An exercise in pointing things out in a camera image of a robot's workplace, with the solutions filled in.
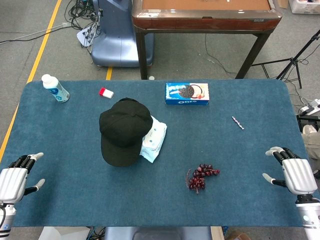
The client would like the person leg with shoe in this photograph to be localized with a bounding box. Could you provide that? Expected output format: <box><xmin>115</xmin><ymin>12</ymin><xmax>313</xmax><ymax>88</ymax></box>
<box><xmin>301</xmin><ymin>124</ymin><xmax>320</xmax><ymax>161</ymax></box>

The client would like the blue carpet table mat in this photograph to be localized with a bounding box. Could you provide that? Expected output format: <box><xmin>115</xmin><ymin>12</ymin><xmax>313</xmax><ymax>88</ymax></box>
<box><xmin>0</xmin><ymin>79</ymin><xmax>320</xmax><ymax>228</ymax></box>

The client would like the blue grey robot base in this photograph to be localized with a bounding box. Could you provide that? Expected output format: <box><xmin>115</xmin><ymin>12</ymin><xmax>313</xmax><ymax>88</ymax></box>
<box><xmin>90</xmin><ymin>0</ymin><xmax>154</xmax><ymax>68</ymax></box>

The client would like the white cardboard box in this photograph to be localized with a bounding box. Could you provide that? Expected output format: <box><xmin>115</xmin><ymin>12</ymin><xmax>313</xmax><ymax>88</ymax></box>
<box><xmin>288</xmin><ymin>0</ymin><xmax>320</xmax><ymax>15</ymax></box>

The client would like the blue Oreo cookie box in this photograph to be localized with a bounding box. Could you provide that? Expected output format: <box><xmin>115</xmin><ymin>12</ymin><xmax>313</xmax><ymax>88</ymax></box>
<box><xmin>164</xmin><ymin>82</ymin><xmax>210</xmax><ymax>106</ymax></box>

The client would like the dark red grape bunch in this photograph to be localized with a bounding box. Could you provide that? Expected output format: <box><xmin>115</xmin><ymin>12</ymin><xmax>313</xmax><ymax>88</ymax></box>
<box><xmin>186</xmin><ymin>163</ymin><xmax>221</xmax><ymax>195</ymax></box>

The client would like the black tripod stand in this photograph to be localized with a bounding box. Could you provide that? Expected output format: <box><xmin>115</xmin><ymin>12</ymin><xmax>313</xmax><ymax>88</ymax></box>
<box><xmin>251</xmin><ymin>28</ymin><xmax>320</xmax><ymax>90</ymax></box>

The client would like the silver beaded metal stick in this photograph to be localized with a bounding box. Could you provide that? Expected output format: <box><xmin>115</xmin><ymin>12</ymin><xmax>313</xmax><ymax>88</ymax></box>
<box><xmin>231</xmin><ymin>115</ymin><xmax>245</xmax><ymax>130</ymax></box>

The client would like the black cable bundle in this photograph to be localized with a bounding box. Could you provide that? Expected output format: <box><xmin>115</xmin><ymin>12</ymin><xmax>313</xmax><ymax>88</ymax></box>
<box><xmin>65</xmin><ymin>0</ymin><xmax>103</xmax><ymax>48</ymax></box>

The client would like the brown mahjong table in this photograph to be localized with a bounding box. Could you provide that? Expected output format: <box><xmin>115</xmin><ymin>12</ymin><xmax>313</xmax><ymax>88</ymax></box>
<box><xmin>131</xmin><ymin>0</ymin><xmax>283</xmax><ymax>80</ymax></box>

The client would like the small red white box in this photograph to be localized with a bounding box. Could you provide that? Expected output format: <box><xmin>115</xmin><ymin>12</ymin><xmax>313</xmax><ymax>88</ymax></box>
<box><xmin>99</xmin><ymin>87</ymin><xmax>115</xmax><ymax>99</ymax></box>

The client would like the long white floor cable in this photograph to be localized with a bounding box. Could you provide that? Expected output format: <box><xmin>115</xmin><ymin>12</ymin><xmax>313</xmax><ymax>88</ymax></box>
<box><xmin>0</xmin><ymin>21</ymin><xmax>72</xmax><ymax>45</ymax></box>

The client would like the white plastic bottle blue label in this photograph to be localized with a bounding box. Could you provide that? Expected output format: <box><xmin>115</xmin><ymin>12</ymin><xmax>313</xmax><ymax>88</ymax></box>
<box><xmin>41</xmin><ymin>73</ymin><xmax>71</xmax><ymax>104</ymax></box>

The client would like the black baseball cap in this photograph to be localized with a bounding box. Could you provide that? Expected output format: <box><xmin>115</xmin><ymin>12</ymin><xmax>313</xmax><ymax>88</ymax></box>
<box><xmin>98</xmin><ymin>97</ymin><xmax>154</xmax><ymax>168</ymax></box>

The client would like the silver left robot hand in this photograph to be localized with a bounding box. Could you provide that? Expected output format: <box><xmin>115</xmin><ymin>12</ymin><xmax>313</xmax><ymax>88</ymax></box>
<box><xmin>0</xmin><ymin>152</ymin><xmax>46</xmax><ymax>204</ymax></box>

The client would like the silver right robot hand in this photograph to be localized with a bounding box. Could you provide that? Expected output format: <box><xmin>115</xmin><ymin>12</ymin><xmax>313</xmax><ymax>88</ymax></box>
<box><xmin>262</xmin><ymin>146</ymin><xmax>319</xmax><ymax>204</ymax></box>

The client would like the light blue wet wipes pack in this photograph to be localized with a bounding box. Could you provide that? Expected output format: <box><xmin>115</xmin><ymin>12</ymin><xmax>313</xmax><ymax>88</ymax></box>
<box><xmin>139</xmin><ymin>115</ymin><xmax>168</xmax><ymax>164</ymax></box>

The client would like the white power strip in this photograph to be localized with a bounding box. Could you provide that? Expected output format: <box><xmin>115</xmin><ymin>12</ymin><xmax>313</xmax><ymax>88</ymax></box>
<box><xmin>299</xmin><ymin>98</ymin><xmax>320</xmax><ymax>116</ymax></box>

